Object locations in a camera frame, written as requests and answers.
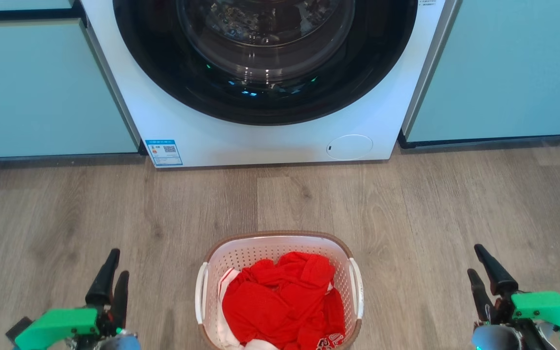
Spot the white front-loading washing machine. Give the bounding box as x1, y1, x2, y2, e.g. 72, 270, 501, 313
80, 0, 457, 169

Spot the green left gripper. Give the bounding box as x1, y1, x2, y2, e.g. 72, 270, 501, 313
5, 248, 130, 350

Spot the round black glass washer door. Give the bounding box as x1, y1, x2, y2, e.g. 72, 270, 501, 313
113, 0, 419, 126

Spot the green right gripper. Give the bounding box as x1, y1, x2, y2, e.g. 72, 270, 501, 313
467, 244, 560, 345

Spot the blue energy label sticker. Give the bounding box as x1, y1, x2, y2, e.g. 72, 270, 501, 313
144, 140, 183, 167

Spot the red garment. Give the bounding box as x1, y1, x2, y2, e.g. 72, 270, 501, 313
222, 251, 347, 350

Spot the teal cabinet drawer front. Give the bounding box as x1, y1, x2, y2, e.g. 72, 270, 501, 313
0, 0, 74, 12

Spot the teal cabinet door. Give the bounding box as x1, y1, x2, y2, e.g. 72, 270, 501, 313
405, 0, 560, 143
0, 18, 140, 159

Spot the white plastic laundry basket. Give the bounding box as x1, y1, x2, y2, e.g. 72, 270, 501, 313
195, 230, 365, 350

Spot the round white filter cover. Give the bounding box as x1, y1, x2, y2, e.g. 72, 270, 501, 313
326, 135, 374, 161

